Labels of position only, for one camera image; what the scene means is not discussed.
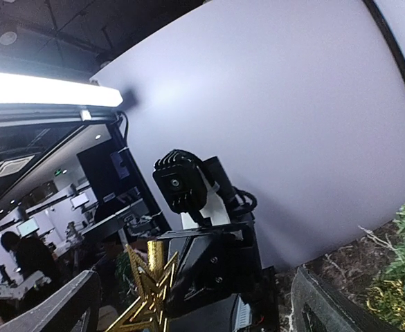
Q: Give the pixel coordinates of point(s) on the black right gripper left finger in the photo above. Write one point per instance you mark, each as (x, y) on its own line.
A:
(74, 307)

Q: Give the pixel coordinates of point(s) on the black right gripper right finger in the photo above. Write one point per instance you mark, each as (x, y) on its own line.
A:
(319, 307)

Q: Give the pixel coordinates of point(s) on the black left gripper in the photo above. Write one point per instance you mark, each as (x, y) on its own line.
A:
(213, 263)

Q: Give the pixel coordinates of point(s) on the gold star tree topper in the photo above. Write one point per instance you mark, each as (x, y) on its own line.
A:
(154, 278)

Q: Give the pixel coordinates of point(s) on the person in background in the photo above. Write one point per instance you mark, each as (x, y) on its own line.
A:
(32, 255)

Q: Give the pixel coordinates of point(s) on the bright ceiling light panel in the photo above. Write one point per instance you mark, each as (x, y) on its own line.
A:
(23, 89)

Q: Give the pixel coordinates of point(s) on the grey slotted cable duct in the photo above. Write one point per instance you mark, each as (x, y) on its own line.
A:
(243, 316)

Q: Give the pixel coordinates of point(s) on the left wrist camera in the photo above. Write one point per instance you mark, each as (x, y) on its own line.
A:
(200, 191)

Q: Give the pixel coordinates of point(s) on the left black frame post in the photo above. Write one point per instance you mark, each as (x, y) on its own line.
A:
(388, 35)

